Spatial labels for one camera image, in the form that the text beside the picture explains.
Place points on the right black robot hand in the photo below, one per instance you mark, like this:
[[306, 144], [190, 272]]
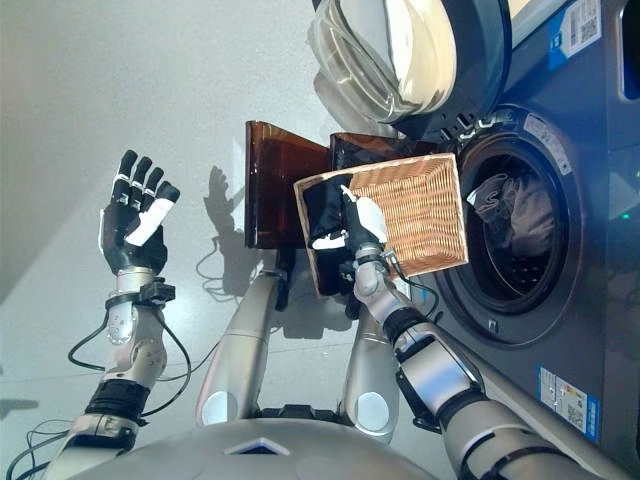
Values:
[[370, 220]]

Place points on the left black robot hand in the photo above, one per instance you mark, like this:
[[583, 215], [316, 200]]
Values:
[[125, 245]]

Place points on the black garment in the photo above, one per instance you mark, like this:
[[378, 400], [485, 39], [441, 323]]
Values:
[[325, 205]]

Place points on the white garment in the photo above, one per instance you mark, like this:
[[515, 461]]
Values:
[[520, 215]]

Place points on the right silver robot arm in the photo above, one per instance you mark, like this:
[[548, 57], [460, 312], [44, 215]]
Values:
[[440, 370]]

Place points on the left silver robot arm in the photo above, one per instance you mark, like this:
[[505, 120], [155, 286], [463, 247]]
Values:
[[135, 350]]

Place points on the grey front-load washing machine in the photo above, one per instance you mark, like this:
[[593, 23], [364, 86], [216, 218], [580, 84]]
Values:
[[600, 250]]

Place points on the wicker laundry basket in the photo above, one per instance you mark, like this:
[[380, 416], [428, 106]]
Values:
[[415, 215]]

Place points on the left silver robot leg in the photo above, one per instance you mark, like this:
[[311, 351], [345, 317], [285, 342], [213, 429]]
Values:
[[240, 350]]

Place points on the silver robot leg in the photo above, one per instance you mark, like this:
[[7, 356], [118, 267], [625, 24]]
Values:
[[370, 380], [240, 350]]

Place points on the right silver robot leg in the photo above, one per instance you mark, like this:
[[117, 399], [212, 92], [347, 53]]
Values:
[[370, 380]]

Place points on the round glass washer door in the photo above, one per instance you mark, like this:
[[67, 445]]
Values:
[[380, 50]]

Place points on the white door rim label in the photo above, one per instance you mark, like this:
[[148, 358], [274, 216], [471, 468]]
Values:
[[547, 140]]

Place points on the silver robot torso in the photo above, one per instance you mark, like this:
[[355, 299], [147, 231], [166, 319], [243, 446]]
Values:
[[250, 455]]

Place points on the blue white pictured sticker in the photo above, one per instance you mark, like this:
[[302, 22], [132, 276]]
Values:
[[570, 400]]

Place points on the blue white energy label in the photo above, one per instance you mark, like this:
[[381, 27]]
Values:
[[575, 30]]

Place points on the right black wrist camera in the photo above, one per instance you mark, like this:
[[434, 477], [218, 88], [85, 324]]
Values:
[[347, 274]]

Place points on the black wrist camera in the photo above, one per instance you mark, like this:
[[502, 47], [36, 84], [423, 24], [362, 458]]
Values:
[[157, 294], [347, 274]]

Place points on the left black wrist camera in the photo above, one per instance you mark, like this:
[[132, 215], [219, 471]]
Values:
[[157, 294]]

